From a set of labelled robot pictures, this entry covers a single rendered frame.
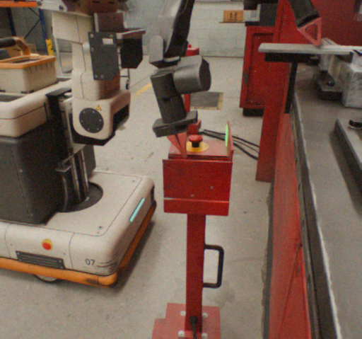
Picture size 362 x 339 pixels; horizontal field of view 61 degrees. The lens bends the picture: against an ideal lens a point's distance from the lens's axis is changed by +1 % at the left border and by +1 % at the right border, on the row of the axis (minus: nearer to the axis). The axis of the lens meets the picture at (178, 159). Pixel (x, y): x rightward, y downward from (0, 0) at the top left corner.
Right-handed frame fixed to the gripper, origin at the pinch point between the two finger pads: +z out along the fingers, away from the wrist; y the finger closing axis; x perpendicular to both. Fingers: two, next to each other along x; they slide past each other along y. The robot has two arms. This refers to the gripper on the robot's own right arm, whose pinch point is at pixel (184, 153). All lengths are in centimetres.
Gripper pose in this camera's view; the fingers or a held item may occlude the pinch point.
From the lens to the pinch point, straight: 73.9
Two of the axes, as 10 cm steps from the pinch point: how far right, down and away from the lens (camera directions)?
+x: 1.0, -4.3, 9.0
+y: 9.6, -1.9, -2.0
